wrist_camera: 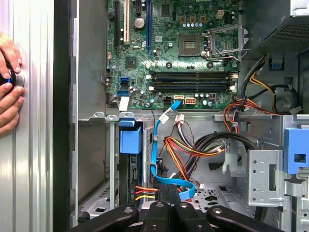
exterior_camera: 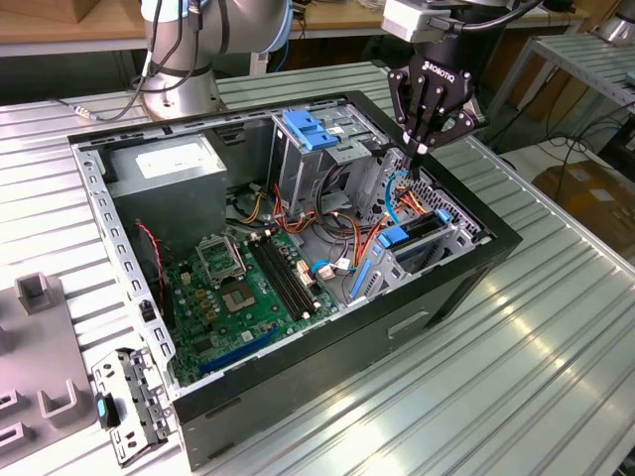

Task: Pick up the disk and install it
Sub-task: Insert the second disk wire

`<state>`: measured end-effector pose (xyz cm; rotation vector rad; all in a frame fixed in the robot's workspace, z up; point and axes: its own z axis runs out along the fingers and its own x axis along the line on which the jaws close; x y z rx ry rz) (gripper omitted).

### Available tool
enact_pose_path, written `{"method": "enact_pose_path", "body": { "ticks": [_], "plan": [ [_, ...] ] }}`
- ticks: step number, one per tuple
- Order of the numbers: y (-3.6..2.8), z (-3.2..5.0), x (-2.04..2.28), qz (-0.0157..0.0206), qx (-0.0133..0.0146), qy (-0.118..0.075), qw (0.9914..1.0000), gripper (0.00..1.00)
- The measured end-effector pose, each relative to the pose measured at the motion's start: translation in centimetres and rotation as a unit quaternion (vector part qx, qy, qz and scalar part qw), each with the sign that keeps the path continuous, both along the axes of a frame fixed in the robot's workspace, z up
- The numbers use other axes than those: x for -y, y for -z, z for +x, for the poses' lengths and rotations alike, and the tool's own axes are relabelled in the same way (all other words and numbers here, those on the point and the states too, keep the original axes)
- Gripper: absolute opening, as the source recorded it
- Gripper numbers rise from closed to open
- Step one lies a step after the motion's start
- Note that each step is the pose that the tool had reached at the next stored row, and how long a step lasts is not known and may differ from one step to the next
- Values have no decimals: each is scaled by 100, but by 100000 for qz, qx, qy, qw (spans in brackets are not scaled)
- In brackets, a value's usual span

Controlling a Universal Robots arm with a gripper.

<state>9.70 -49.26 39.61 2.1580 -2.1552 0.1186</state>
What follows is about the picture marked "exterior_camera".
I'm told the black case fan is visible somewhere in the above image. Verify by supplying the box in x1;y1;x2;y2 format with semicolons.
133;225;178;328

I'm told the black camera cable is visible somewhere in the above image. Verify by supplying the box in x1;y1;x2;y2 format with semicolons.
429;0;545;34

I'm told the grey metal drive cage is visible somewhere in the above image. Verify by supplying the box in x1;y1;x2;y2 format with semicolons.
267;106;393;219

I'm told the grey parts rack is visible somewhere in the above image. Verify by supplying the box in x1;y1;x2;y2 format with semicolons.
0;270;98;457

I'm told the grey metal disk bay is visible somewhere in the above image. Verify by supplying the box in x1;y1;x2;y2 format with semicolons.
341;207;485;306

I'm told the long wooden desk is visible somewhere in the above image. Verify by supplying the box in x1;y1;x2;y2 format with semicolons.
0;0;591;59

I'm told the thin locking lever wire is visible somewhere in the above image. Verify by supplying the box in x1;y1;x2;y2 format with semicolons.
225;230;249;279

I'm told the blue plastic drive latch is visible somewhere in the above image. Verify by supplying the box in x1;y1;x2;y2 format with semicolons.
281;109;341;153

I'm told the black RAM slot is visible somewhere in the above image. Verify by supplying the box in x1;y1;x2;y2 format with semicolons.
261;236;314;316
255;238;308;318
267;235;319;312
249;240;302;321

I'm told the blue expansion slot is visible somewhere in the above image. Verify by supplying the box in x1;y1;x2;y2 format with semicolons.
197;329;279;378

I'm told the orange red wire bundle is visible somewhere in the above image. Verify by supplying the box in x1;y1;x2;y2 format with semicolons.
271;182;386;262

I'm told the white connector with thin wires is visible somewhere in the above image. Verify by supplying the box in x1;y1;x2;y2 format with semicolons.
315;257;358;284

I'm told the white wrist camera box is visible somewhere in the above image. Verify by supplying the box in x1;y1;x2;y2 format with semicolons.
380;0;460;44

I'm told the orange red power wire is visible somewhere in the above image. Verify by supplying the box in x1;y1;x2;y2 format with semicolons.
394;185;438;217

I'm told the blue data wire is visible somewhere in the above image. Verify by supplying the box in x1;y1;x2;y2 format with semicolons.
384;166;422;227

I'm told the grey power supply unit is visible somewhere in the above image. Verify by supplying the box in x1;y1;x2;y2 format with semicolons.
101;133;229;254

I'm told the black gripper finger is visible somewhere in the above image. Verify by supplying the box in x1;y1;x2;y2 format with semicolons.
415;78;490;168
387;67;429;169

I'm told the metal expansion slot bracket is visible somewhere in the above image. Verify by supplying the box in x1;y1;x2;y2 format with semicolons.
90;346;178;467

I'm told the metal socket cover frame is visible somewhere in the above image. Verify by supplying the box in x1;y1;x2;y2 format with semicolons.
194;232;248;287

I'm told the black open PC case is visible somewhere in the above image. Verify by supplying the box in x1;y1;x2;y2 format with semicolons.
66;88;525;472

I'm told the red black fan wire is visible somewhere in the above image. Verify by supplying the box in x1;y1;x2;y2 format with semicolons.
134;221;168;303

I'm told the black robot cable with connector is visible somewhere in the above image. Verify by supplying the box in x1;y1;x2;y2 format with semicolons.
49;0;204;123

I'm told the yellow black wire bundle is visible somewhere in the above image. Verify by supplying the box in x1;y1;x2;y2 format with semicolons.
241;190;267;224

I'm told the CPU socket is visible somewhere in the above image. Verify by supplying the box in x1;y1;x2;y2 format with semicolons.
217;280;259;316

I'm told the black cable bundle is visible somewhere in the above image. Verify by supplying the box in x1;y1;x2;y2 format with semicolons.
319;166;358;234

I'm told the white metal slat side table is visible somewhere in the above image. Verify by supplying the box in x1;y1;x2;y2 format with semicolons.
475;34;635;145

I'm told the brown cardboard box on desk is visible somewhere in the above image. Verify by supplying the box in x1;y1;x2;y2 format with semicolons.
19;0;93;25

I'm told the brown cardboard box on floor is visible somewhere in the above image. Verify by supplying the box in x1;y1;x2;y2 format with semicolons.
533;158;635;249

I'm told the black latch with blue tab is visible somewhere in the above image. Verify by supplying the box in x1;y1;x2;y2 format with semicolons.
93;391;123;430

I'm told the green motherboard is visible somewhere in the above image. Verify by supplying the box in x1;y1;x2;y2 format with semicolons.
161;227;343;391

